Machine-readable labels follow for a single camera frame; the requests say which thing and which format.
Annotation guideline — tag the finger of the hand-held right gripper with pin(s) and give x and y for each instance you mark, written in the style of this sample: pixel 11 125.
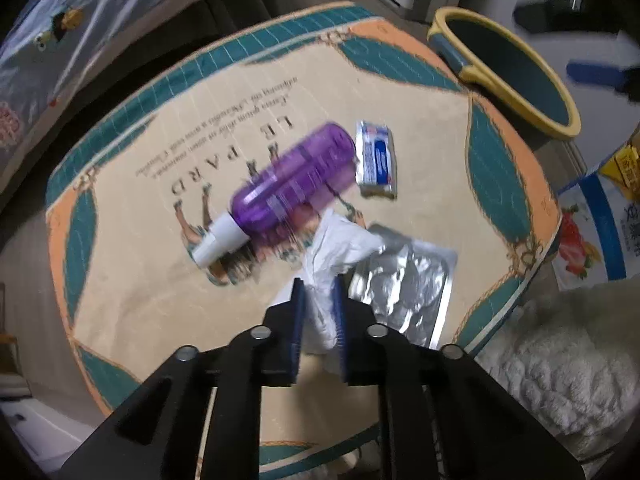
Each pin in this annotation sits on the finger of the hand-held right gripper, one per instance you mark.
pixel 595 74
pixel 545 12

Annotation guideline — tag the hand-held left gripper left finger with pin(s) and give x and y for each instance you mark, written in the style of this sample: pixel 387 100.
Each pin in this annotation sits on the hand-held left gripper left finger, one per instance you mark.
pixel 296 330

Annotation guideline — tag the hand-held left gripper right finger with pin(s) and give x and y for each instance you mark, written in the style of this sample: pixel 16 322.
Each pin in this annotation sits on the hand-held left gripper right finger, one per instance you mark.
pixel 340 330

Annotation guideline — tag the teal bin with yellow rim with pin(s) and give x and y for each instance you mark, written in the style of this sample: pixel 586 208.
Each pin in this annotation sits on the teal bin with yellow rim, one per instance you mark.
pixel 510 77

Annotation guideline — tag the white tissue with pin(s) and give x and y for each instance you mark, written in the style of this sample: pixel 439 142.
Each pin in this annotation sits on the white tissue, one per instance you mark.
pixel 340 245

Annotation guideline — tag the silver foil packet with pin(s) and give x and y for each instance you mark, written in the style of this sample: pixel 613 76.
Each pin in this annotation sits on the silver foil packet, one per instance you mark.
pixel 405 280

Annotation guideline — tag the purple spray bottle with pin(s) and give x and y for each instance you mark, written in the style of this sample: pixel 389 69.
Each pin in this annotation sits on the purple spray bottle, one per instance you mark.
pixel 295 175

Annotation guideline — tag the blue strawberry-print carton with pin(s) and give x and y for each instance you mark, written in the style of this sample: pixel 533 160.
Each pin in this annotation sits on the blue strawberry-print carton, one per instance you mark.
pixel 600 230

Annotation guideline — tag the small white and blue packet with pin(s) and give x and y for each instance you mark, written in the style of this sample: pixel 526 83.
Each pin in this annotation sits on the small white and blue packet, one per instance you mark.
pixel 375 160

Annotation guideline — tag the white fluffy blanket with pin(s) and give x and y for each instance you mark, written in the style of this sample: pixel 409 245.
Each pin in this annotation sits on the white fluffy blanket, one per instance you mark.
pixel 565 370

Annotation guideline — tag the white plastic box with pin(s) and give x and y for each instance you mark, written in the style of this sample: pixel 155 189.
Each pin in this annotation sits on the white plastic box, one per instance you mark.
pixel 40 435

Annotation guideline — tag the blue cartoon-print pillow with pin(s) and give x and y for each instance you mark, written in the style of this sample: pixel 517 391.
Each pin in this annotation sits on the blue cartoon-print pillow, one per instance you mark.
pixel 75 20

